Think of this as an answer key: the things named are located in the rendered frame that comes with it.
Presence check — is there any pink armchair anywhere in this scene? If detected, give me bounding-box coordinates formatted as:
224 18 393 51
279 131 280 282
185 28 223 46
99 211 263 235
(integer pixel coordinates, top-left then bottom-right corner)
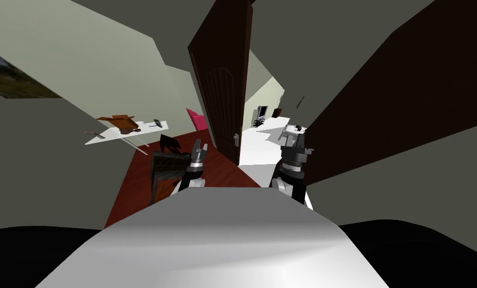
186 107 208 133

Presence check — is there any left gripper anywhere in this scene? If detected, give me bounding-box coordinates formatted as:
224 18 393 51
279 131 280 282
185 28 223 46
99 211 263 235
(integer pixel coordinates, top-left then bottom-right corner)
188 138 209 167

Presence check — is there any small white table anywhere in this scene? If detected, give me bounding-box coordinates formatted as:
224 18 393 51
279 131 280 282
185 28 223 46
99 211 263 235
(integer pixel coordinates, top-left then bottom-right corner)
278 123 308 142

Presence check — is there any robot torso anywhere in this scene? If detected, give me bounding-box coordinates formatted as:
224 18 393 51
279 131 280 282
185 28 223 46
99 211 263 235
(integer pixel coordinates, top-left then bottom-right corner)
34 186 391 288

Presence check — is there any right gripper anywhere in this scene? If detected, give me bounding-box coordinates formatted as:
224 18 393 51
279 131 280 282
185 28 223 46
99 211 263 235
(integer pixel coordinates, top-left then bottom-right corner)
280 131 315 163

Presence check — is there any white table with brown box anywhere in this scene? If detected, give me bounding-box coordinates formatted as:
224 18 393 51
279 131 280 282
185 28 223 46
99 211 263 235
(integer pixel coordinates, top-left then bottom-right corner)
84 114 170 157

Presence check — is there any dark brown door leaf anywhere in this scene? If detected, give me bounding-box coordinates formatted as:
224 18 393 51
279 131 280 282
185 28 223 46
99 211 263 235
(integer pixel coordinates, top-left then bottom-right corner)
187 0 255 166

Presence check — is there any dark brown chair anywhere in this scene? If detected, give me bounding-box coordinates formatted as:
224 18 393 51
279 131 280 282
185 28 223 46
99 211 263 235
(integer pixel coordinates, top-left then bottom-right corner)
149 133 193 206

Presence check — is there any television on stand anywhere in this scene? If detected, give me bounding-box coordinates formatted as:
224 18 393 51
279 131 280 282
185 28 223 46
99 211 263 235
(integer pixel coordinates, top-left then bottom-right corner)
252 104 270 129

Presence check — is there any landscape picture on wall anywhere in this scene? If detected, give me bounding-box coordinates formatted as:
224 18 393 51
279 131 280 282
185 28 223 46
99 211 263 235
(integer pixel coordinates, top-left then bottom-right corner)
0 44 62 100

